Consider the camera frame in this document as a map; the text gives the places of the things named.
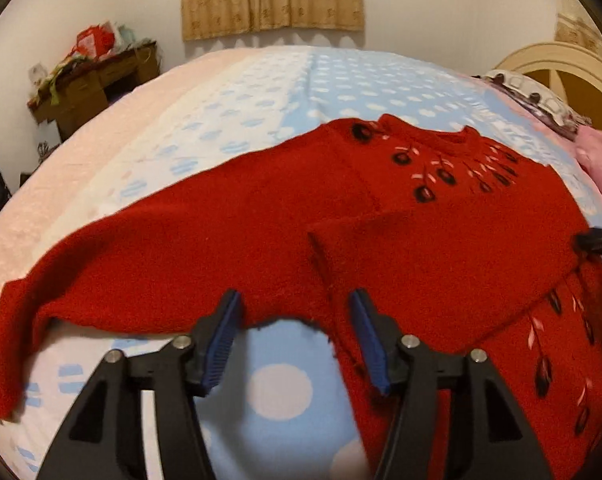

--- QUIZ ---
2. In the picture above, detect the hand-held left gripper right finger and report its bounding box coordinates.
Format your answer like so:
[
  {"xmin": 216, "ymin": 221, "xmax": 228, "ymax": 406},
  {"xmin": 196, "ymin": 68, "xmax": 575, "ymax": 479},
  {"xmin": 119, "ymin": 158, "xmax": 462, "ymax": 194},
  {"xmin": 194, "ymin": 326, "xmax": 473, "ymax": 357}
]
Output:
[{"xmin": 349, "ymin": 289, "xmax": 554, "ymax": 480}]

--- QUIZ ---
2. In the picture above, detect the pile of light plastic bags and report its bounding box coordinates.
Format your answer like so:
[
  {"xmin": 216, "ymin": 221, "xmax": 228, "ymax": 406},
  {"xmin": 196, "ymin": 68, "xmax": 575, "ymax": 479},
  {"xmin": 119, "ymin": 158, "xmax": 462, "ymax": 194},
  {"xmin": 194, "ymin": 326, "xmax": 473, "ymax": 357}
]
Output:
[{"xmin": 110, "ymin": 21, "xmax": 154, "ymax": 56}]

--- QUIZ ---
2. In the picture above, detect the red plastic bag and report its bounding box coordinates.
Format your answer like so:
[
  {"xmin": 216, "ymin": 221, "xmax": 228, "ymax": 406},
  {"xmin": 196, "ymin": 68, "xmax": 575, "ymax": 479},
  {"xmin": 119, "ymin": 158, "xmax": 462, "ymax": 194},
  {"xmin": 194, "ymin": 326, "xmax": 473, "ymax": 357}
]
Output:
[{"xmin": 73, "ymin": 25, "xmax": 118, "ymax": 58}]

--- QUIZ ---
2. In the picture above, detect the cream round headboard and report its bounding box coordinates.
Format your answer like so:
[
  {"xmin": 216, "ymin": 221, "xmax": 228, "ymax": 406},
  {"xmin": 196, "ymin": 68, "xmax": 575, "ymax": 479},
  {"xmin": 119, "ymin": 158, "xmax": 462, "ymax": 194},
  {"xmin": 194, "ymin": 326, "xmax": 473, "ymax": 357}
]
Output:
[{"xmin": 493, "ymin": 41, "xmax": 602, "ymax": 141}]

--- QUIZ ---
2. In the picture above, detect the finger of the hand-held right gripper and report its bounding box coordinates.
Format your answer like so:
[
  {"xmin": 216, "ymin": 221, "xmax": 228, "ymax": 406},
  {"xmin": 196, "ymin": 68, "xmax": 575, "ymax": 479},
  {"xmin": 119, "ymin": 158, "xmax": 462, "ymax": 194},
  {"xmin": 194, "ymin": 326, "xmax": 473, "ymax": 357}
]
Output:
[{"xmin": 573, "ymin": 227, "xmax": 602, "ymax": 267}]

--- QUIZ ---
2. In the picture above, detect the blue polka dot bed sheet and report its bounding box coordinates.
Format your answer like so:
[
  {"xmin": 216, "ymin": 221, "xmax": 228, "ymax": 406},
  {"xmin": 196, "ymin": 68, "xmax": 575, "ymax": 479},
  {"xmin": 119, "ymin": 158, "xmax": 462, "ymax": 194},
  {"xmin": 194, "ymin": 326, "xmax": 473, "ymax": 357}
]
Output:
[{"xmin": 11, "ymin": 45, "xmax": 602, "ymax": 480}]

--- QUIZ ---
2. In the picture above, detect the patterned white brown pillow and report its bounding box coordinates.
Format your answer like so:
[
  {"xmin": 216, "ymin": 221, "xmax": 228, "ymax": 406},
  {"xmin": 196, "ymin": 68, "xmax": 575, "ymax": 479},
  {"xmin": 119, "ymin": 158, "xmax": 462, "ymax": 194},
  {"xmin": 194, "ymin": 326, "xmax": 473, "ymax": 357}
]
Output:
[{"xmin": 473, "ymin": 70, "xmax": 592, "ymax": 141}]

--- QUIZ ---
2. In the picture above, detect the red knitted sweater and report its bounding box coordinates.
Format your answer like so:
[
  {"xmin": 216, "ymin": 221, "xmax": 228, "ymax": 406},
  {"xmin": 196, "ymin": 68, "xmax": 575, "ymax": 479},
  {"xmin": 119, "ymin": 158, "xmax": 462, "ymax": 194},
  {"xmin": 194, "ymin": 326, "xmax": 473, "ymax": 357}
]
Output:
[{"xmin": 0, "ymin": 114, "xmax": 602, "ymax": 480}]

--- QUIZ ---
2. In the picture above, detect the beige floral side curtain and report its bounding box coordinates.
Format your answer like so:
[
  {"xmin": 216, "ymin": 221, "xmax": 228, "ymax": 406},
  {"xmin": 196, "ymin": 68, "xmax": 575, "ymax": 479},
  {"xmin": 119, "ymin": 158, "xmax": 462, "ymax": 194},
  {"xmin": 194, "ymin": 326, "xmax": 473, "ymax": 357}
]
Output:
[{"xmin": 553, "ymin": 0, "xmax": 602, "ymax": 56}]

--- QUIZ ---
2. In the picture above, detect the brown wooden desk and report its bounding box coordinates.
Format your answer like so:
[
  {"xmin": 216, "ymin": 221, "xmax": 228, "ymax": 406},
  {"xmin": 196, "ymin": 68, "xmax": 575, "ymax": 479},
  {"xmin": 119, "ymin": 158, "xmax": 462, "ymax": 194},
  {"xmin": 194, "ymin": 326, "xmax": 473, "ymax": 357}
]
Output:
[{"xmin": 27, "ymin": 40, "xmax": 162, "ymax": 141}]

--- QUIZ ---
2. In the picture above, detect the pink pillow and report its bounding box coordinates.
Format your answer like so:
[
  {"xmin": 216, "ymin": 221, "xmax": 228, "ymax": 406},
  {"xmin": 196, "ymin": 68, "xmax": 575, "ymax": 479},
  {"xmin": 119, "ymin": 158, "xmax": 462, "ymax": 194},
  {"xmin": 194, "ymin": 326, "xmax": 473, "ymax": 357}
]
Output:
[{"xmin": 573, "ymin": 125, "xmax": 602, "ymax": 192}]

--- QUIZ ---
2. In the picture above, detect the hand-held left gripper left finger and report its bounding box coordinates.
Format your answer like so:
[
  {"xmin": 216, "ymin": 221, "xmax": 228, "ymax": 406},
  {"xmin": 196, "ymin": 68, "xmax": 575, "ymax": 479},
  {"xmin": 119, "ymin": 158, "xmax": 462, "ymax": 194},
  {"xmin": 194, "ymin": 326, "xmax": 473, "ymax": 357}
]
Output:
[{"xmin": 36, "ymin": 289, "xmax": 244, "ymax": 480}]

